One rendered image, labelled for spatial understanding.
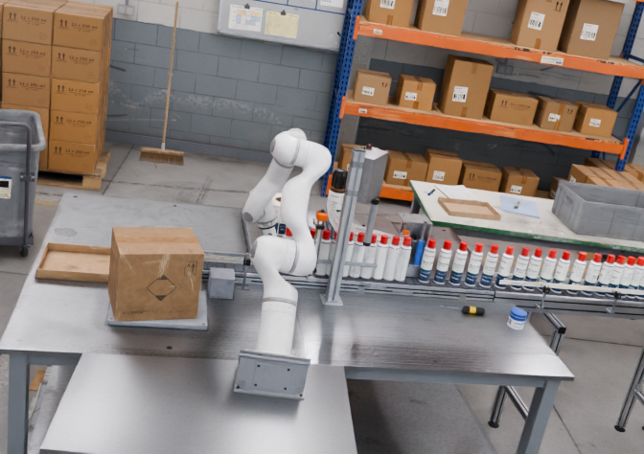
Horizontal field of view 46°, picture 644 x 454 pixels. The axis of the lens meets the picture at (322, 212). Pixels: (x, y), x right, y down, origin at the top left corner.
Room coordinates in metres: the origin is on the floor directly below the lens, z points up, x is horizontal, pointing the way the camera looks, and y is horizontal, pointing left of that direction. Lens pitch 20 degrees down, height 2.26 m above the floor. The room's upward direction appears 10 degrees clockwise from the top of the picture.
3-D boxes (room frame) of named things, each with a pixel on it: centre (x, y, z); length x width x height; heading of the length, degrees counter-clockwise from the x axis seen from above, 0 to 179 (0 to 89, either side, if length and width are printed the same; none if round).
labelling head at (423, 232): (3.19, -0.42, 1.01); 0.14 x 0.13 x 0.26; 103
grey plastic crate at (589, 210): (4.62, -1.81, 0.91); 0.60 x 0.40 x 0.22; 100
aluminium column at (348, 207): (2.87, -0.10, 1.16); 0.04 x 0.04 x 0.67; 13
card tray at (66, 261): (2.78, 0.94, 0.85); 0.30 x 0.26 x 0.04; 103
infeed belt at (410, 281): (3.00, -0.02, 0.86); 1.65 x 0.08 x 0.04; 103
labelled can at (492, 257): (3.18, -0.79, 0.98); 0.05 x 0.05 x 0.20
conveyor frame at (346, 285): (3.00, -0.02, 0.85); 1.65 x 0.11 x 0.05; 103
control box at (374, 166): (2.94, -0.15, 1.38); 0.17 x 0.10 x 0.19; 158
